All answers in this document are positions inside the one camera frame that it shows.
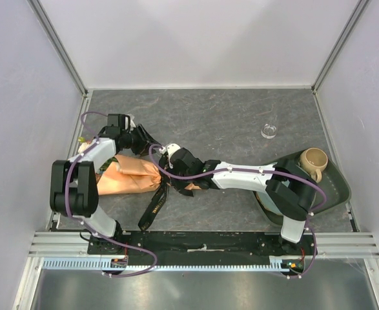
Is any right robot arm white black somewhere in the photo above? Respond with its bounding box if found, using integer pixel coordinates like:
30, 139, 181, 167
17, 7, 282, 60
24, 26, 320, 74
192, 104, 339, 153
161, 143, 317, 254

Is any left aluminium frame post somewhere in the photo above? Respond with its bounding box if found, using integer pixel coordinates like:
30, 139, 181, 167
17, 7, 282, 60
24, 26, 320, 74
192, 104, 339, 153
27, 0, 88, 97

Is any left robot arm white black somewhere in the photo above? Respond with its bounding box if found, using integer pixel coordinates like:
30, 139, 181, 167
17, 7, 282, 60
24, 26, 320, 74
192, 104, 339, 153
50, 124, 157, 254

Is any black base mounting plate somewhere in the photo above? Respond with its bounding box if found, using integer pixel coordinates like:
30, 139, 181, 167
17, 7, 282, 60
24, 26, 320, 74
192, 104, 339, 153
87, 229, 318, 267

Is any black ribbon gold lettering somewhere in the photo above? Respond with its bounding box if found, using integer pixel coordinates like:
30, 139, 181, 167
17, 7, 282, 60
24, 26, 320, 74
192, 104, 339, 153
138, 173, 170, 231

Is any aluminium frame post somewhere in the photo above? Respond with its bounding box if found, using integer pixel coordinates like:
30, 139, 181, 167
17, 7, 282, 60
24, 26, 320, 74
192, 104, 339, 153
311, 0, 370, 95
27, 0, 88, 97

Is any grey slotted cable duct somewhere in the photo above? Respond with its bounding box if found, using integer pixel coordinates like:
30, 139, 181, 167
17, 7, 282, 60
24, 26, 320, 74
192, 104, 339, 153
43, 257, 298, 272

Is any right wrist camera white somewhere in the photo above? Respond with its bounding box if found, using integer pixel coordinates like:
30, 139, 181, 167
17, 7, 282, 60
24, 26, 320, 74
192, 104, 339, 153
159, 143, 181, 156

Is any clear glass vase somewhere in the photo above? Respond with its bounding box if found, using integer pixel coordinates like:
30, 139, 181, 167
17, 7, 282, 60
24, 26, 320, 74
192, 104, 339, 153
261, 123, 278, 140

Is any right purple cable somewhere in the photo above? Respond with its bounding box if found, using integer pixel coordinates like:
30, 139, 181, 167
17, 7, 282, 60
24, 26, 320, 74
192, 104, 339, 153
148, 144, 327, 280

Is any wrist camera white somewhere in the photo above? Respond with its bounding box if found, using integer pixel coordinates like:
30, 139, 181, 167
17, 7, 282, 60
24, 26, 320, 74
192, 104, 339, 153
107, 114, 136, 130
159, 143, 181, 156

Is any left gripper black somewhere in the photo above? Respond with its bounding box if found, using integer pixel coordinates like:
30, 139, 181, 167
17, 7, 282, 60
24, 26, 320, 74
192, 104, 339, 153
121, 124, 161, 158

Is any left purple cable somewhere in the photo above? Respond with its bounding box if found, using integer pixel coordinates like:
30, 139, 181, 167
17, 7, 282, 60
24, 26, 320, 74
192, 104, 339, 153
65, 111, 159, 278

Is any purple cable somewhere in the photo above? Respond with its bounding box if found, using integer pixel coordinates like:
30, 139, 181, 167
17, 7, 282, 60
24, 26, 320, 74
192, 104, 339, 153
148, 144, 327, 280
65, 111, 159, 278

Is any artificial flower bunch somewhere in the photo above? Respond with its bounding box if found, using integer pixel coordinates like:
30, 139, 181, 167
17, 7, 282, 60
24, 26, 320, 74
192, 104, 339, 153
77, 138, 117, 175

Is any right aluminium frame post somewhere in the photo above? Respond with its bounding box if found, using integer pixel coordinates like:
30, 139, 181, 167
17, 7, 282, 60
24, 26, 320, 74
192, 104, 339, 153
311, 0, 370, 95

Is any beige ceramic mug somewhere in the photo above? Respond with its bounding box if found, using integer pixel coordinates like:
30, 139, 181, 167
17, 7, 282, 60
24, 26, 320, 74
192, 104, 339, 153
299, 148, 329, 183

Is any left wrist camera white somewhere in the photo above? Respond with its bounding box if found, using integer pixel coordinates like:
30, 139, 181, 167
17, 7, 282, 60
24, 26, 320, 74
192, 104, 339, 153
107, 114, 136, 130

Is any blue-grey ceramic plate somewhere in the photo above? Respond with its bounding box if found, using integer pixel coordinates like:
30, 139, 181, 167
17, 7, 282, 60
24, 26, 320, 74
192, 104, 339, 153
254, 191, 282, 216

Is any orange wrapping paper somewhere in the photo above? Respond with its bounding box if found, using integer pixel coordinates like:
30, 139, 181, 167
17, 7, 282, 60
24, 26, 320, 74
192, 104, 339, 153
96, 154, 203, 196

